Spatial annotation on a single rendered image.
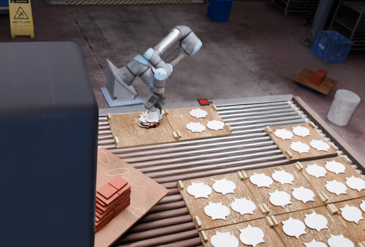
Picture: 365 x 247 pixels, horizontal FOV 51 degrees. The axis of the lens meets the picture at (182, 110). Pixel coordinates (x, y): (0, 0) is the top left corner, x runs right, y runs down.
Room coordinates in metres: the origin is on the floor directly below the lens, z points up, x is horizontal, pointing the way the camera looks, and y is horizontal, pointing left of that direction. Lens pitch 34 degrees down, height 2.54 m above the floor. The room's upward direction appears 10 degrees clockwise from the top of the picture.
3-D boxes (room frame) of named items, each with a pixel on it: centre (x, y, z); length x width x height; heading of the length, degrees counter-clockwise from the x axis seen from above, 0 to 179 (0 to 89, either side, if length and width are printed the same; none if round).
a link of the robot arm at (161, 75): (2.15, 0.18, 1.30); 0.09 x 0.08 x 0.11; 169
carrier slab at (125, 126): (2.07, 0.25, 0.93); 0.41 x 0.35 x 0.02; 115
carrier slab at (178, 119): (2.26, -0.12, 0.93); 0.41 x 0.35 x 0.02; 117
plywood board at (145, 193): (1.35, 0.33, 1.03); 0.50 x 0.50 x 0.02; 60
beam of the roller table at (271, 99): (2.47, 0.00, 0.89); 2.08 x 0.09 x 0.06; 116
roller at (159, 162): (1.95, -0.25, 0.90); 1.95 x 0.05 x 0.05; 116
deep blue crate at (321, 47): (6.14, -2.25, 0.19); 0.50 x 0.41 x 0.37; 24
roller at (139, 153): (2.04, -0.20, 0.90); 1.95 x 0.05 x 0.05; 116
